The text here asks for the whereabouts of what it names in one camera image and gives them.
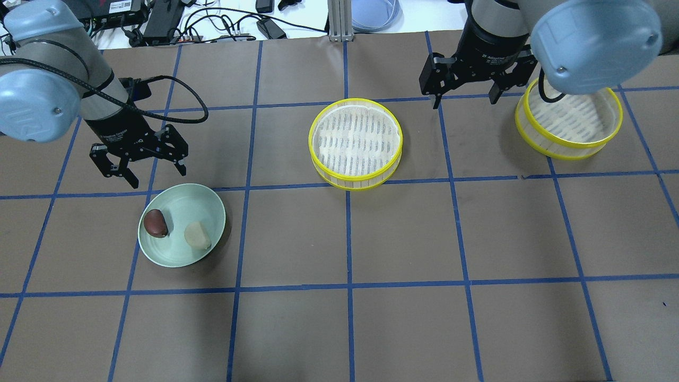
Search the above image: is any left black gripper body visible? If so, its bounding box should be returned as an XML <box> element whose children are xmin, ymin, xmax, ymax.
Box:
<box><xmin>85</xmin><ymin>114</ymin><xmax>158</xmax><ymax>162</ymax></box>

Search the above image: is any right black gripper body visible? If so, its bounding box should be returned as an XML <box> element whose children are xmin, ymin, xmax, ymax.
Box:
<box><xmin>453</xmin><ymin>21</ymin><xmax>530</xmax><ymax>88</ymax></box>

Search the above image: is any yellow bamboo steamer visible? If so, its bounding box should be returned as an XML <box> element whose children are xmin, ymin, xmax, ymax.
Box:
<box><xmin>308</xmin><ymin>98</ymin><xmax>404</xmax><ymax>191</ymax></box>
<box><xmin>515</xmin><ymin>79</ymin><xmax>623</xmax><ymax>161</ymax></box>

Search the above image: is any cream white bun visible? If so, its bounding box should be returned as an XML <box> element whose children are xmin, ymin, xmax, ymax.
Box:
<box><xmin>184</xmin><ymin>221</ymin><xmax>213</xmax><ymax>250</ymax></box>

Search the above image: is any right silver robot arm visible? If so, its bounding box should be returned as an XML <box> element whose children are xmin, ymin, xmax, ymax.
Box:
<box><xmin>418</xmin><ymin>1</ymin><xmax>677</xmax><ymax>108</ymax></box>

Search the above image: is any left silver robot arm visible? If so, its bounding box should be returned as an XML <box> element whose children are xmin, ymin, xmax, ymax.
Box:
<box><xmin>1</xmin><ymin>1</ymin><xmax>188</xmax><ymax>188</ymax></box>

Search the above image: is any green plate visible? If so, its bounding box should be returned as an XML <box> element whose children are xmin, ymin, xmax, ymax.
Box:
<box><xmin>137</xmin><ymin>184</ymin><xmax>227</xmax><ymax>268</ymax></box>

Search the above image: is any brown bun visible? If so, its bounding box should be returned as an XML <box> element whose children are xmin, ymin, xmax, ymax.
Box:
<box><xmin>142</xmin><ymin>210</ymin><xmax>168</xmax><ymax>238</ymax></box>

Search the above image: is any blue plate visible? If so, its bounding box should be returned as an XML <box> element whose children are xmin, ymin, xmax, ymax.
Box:
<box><xmin>351</xmin><ymin>1</ymin><xmax>401</xmax><ymax>32</ymax></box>

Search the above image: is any black power adapter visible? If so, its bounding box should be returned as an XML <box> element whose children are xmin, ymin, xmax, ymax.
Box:
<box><xmin>256</xmin><ymin>19</ymin><xmax>287</xmax><ymax>40</ymax></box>

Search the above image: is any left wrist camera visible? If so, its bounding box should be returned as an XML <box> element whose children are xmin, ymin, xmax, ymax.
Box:
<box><xmin>119</xmin><ymin>77</ymin><xmax>151</xmax><ymax>102</ymax></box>

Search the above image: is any aluminium frame post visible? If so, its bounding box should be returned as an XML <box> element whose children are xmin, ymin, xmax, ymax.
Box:
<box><xmin>327</xmin><ymin>0</ymin><xmax>354</xmax><ymax>42</ymax></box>

